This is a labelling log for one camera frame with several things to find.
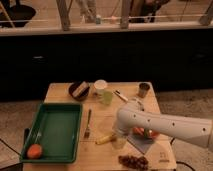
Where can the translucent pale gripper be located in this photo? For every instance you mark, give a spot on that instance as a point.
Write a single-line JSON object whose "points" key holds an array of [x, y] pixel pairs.
{"points": [[119, 141]]}

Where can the yellow banana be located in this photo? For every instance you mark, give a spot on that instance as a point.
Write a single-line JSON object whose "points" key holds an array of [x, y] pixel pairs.
{"points": [[105, 139]]}

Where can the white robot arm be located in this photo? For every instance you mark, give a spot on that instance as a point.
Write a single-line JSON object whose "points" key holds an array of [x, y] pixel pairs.
{"points": [[195, 131]]}

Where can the green plastic tray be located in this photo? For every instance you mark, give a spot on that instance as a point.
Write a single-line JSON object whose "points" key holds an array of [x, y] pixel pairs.
{"points": [[56, 128]]}

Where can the grey blue cloth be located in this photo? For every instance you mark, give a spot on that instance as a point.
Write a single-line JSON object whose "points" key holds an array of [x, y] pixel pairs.
{"points": [[140, 143]]}

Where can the bunch of dark grapes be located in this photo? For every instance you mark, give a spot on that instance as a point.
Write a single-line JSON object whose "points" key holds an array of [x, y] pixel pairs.
{"points": [[138, 163]]}

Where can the orange red bowl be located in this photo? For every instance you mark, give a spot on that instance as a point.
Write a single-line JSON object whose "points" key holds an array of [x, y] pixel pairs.
{"points": [[140, 131]]}

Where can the green vegetable in bowl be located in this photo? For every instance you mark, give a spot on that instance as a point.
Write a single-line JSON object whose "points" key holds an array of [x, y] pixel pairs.
{"points": [[147, 133]]}

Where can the metal fork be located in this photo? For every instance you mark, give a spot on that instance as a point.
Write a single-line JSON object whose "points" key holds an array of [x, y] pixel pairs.
{"points": [[87, 130]]}

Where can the wooden table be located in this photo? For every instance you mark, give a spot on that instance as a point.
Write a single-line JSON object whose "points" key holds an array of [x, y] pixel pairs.
{"points": [[92, 157]]}

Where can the green translucent cup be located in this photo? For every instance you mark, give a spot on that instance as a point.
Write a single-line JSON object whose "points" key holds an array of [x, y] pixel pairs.
{"points": [[106, 97]]}

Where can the dark brown bowl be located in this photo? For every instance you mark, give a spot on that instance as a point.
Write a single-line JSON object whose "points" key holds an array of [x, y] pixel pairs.
{"points": [[80, 97]]}

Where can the white cup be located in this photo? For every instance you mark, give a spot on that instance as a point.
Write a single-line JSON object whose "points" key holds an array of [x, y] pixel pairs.
{"points": [[100, 86]]}

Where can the metal cup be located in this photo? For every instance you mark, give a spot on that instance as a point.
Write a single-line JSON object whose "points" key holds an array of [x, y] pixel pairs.
{"points": [[143, 89]]}

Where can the wooden block in bowl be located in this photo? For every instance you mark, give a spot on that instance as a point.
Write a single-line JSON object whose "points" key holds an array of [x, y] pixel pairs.
{"points": [[80, 89]]}

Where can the orange fruit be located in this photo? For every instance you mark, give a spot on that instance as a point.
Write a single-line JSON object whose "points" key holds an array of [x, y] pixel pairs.
{"points": [[34, 151]]}

